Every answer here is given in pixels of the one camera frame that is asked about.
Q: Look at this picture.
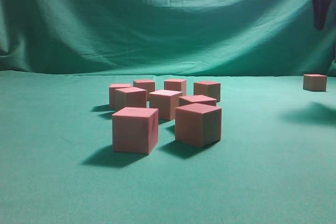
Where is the pink cube column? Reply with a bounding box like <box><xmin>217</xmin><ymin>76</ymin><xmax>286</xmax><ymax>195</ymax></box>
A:
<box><xmin>149</xmin><ymin>90</ymin><xmax>183</xmax><ymax>121</ymax></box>
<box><xmin>175</xmin><ymin>103</ymin><xmax>222</xmax><ymax>148</ymax></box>
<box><xmin>178</xmin><ymin>95</ymin><xmax>217</xmax><ymax>106</ymax></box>
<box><xmin>112</xmin><ymin>107</ymin><xmax>159</xmax><ymax>155</ymax></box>
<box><xmin>303</xmin><ymin>74</ymin><xmax>328</xmax><ymax>92</ymax></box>

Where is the pink cube placed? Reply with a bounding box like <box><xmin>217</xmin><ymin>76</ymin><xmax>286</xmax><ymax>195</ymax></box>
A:
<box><xmin>194</xmin><ymin>81</ymin><xmax>221</xmax><ymax>102</ymax></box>
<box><xmin>109</xmin><ymin>83</ymin><xmax>133</xmax><ymax>109</ymax></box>
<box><xmin>133</xmin><ymin>79</ymin><xmax>155</xmax><ymax>97</ymax></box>
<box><xmin>164</xmin><ymin>79</ymin><xmax>187</xmax><ymax>96</ymax></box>

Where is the green cloth backdrop and cover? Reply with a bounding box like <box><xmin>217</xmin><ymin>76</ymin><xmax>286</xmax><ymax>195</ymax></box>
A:
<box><xmin>1</xmin><ymin>0</ymin><xmax>335</xmax><ymax>223</ymax></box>

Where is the pink cube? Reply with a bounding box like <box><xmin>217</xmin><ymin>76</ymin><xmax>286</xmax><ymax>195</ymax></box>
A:
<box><xmin>114</xmin><ymin>87</ymin><xmax>147</xmax><ymax>111</ymax></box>

